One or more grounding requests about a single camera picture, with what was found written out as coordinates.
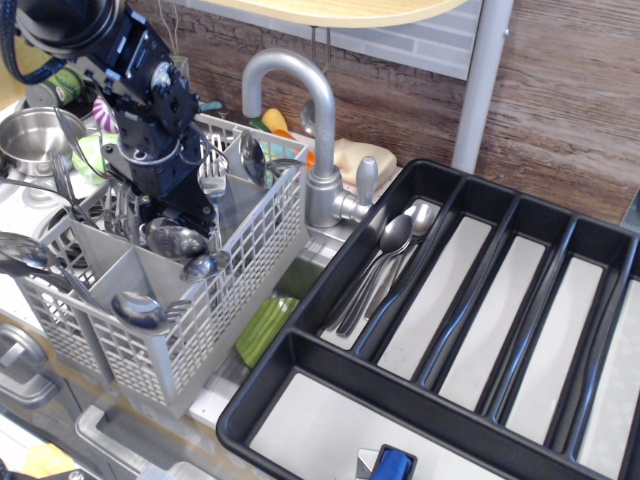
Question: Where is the beige sponge block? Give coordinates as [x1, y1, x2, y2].
[334, 139, 397, 187]

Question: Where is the wooden shelf board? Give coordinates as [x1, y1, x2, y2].
[206, 0, 465, 28]

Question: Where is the large spoon basket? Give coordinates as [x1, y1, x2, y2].
[111, 291, 168, 330]
[1, 232, 100, 308]
[147, 226, 208, 260]

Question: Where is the green toy can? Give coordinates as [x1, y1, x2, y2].
[25, 67, 84, 107]

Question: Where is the dark steel spoon in tray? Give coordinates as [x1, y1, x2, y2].
[335, 214, 413, 336]

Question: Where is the steel fork rear compartment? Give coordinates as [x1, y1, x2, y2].
[198, 152, 227, 249]

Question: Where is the small spoon centre basket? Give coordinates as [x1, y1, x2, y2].
[180, 251, 231, 283]

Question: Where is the large spoon left basket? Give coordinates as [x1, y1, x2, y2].
[1, 232, 100, 308]

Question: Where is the purple white toy vegetable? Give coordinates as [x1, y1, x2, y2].
[92, 97, 119, 134]

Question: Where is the grey metal post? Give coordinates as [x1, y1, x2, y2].
[451, 0, 514, 174]

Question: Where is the large spoon front basket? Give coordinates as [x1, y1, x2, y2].
[111, 291, 168, 330]

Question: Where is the fork left of basket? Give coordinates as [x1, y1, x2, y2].
[49, 153, 96, 227]

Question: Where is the black cutlery tray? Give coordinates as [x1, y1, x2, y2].
[216, 160, 639, 479]

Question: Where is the silver kitchen faucet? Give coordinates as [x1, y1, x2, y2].
[242, 48, 377, 228]

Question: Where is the green toy cabbage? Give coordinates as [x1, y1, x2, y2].
[72, 134, 117, 185]

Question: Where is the large spoon centre basket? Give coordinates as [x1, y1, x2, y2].
[147, 226, 208, 260]

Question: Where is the yellow toy fruit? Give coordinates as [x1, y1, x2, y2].
[261, 108, 289, 132]

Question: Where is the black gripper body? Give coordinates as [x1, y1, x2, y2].
[99, 107, 219, 236]

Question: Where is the grey plastic cutlery basket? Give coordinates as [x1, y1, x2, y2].
[17, 133, 308, 417]

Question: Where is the small steel spoon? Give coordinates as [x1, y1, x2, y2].
[141, 217, 178, 237]

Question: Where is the spoon rear basket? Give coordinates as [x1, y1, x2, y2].
[239, 131, 267, 187]

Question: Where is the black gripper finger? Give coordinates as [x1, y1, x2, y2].
[130, 187, 159, 225]
[175, 213, 216, 239]

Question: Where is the blue object in tray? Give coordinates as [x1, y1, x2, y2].
[355, 444, 418, 480]

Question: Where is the light steel spoon in tray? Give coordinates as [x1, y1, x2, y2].
[322, 201, 435, 330]

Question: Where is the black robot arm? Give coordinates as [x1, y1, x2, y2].
[1, 1, 217, 236]

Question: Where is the yellow object bottom left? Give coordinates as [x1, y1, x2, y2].
[18, 443, 76, 479]

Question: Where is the steel cooking pot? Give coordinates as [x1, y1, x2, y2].
[1, 107, 86, 177]

